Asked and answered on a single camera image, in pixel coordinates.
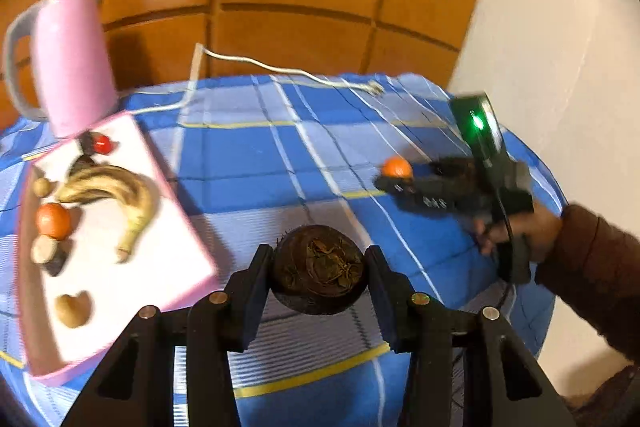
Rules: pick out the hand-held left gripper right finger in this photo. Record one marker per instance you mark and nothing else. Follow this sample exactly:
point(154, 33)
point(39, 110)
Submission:
point(380, 292)

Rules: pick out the pink electric kettle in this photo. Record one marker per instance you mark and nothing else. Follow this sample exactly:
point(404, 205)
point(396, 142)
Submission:
point(70, 67)

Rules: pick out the cut water chestnut half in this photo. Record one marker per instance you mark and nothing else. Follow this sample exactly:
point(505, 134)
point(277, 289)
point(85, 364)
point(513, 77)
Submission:
point(45, 249)
point(87, 143)

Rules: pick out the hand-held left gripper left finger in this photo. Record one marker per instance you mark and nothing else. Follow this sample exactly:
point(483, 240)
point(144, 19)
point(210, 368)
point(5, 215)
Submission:
point(260, 292)

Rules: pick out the red cherry tomato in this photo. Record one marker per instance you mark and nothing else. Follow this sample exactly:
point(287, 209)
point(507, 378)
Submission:
point(102, 145)

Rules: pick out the pink shallow tray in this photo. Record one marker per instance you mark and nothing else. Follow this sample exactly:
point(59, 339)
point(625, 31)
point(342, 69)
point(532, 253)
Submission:
point(165, 247)

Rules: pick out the large orange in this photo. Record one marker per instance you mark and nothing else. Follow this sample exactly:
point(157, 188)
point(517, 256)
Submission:
point(52, 221)

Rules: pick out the person's dark clothing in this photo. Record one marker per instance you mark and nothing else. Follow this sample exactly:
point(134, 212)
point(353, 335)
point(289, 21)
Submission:
point(610, 399)

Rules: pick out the small yellow longan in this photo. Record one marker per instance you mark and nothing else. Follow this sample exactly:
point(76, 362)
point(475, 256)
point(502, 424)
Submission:
point(42, 187)
point(72, 312)

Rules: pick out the spotted yellow banana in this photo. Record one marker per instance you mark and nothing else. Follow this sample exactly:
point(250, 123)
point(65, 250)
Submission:
point(135, 192)

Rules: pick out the blue plaid tablecloth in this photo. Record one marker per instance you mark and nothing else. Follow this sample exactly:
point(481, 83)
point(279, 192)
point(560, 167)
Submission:
point(300, 147)

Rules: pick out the person's right hand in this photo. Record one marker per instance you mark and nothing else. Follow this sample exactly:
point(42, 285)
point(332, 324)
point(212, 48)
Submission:
point(542, 232)

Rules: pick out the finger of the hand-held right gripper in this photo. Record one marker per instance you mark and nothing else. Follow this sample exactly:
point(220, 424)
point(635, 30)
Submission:
point(415, 194)
point(440, 169)

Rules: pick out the small orange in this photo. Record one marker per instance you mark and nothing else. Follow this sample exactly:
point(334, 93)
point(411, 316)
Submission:
point(396, 166)

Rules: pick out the person's right forearm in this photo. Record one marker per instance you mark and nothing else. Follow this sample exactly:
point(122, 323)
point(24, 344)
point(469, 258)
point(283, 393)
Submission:
point(595, 277)

